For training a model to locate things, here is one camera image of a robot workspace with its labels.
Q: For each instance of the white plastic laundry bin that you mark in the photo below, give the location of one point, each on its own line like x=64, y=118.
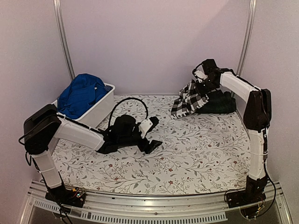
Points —
x=98, y=112

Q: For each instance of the right aluminium frame post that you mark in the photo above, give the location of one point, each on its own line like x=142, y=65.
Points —
x=248, y=32

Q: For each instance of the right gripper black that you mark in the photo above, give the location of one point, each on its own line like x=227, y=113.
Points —
x=200, y=90

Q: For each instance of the green plaid pleated skirt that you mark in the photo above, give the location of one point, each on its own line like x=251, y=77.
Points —
x=219, y=102

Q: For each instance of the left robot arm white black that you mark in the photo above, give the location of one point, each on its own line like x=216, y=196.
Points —
x=46, y=124

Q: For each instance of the blue garment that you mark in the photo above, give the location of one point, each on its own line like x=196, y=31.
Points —
x=81, y=95

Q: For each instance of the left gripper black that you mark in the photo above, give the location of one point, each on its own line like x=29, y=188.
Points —
x=143, y=147

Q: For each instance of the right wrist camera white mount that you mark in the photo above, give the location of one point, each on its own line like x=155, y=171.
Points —
x=199, y=75

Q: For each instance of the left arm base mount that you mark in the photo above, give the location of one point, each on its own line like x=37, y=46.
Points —
x=61, y=195

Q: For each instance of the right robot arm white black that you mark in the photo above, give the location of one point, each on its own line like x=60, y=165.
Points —
x=256, y=117

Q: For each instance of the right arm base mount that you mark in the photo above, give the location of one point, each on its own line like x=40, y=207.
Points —
x=245, y=197

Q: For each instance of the floral patterned table mat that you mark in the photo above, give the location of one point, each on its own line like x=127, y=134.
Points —
x=200, y=153

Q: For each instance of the front aluminium rail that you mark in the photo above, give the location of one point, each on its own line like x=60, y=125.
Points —
x=113, y=208

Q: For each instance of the black white checkered shirt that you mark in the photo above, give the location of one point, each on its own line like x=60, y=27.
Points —
x=188, y=101

